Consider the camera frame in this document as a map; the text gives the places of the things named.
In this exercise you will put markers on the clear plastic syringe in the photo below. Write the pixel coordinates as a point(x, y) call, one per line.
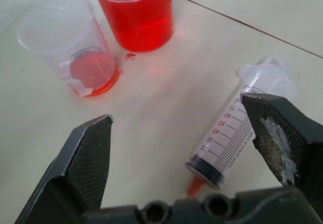
point(228, 143)

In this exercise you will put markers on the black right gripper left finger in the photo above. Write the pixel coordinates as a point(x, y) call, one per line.
point(85, 158)

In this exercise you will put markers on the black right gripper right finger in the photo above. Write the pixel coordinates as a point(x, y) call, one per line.
point(282, 133)

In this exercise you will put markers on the small clear plastic beaker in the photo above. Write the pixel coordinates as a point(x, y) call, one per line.
point(73, 50)

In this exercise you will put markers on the large beaker of red liquid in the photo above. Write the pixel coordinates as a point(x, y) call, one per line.
point(137, 14)

